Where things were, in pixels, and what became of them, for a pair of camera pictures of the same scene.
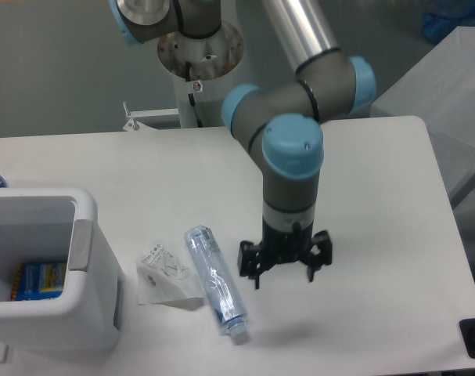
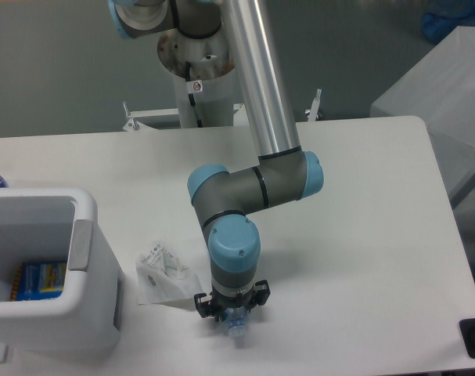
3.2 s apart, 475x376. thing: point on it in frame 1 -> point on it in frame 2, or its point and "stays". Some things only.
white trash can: [52, 225] stays
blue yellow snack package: [39, 280] stays
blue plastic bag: [444, 16] stays
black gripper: [283, 246] -> [221, 302]
